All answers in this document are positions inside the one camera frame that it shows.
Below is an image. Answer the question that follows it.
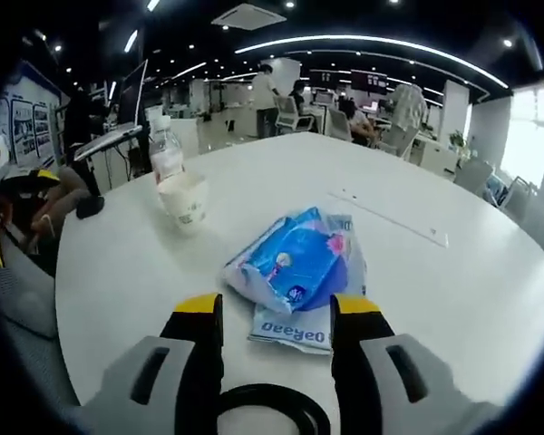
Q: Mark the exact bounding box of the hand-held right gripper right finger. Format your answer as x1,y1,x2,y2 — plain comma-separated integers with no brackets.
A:
329,293,500,435

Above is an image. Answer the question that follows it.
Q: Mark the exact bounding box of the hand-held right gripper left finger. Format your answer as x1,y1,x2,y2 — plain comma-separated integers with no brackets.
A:
79,293,225,435

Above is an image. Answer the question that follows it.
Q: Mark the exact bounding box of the black computer mouse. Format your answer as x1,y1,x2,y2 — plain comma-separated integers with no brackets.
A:
75,194,106,220

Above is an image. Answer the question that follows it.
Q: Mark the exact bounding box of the wipes packet with blue lid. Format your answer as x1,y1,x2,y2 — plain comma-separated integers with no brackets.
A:
247,212,368,357

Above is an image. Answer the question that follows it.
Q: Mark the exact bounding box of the black cable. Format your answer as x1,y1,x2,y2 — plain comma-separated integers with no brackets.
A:
215,383,332,435

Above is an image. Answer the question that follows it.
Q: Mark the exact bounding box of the blue tissue packet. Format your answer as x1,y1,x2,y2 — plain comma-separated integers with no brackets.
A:
221,206,348,316

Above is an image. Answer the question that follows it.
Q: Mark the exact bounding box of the clear plastic water bottle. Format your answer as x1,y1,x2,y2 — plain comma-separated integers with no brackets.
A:
148,114,186,185

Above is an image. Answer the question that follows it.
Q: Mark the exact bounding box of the white paper cup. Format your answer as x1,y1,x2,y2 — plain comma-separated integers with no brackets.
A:
157,174,209,237

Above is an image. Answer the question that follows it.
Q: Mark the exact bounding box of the black laptop stand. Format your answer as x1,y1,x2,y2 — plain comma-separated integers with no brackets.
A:
72,135,153,196

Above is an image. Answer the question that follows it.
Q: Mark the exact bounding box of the white table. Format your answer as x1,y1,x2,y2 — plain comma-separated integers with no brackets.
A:
53,131,544,418

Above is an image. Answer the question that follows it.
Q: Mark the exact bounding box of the grey mesh office chair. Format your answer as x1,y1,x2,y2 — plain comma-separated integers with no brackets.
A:
0,251,83,435

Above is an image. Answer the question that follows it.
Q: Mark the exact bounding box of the open laptop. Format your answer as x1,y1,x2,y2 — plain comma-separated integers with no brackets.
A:
74,58,150,160

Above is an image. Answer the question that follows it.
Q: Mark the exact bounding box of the white low cabinet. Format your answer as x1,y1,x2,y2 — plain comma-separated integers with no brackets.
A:
416,138,459,178

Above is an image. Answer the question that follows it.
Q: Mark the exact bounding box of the white office chair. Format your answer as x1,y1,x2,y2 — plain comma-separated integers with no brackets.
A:
383,121,418,160
275,95,314,133
328,108,355,141

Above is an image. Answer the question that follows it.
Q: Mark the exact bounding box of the ceiling air vent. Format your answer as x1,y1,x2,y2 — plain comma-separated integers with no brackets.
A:
210,3,287,32

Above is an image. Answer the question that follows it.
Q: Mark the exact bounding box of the large bright window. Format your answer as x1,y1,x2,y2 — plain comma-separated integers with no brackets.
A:
502,83,544,185

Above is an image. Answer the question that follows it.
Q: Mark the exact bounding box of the curved ceiling light strip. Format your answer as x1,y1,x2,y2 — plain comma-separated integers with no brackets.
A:
234,34,509,87

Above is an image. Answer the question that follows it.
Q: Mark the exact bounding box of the white table cable slot cover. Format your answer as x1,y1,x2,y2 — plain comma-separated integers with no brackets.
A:
328,189,450,248

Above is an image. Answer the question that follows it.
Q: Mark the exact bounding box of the wall screen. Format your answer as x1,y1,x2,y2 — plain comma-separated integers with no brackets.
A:
351,70,389,95

